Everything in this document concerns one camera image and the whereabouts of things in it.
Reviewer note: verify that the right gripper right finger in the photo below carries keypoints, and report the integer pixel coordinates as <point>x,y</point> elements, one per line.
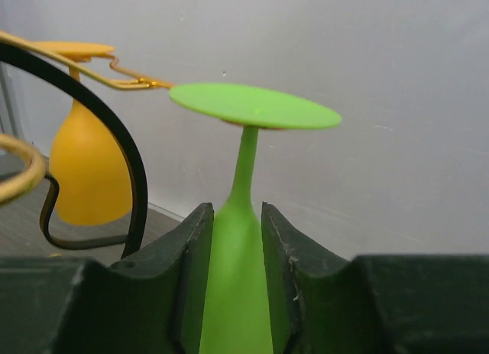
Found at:
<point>322,303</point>

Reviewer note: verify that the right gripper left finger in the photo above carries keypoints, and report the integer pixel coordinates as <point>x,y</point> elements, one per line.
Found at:
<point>149,302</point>

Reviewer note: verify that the green goblet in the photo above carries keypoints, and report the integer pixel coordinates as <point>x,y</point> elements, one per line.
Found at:
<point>236,316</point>

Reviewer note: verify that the gold wine glass rack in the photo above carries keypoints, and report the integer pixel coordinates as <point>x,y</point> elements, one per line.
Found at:
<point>60,63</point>

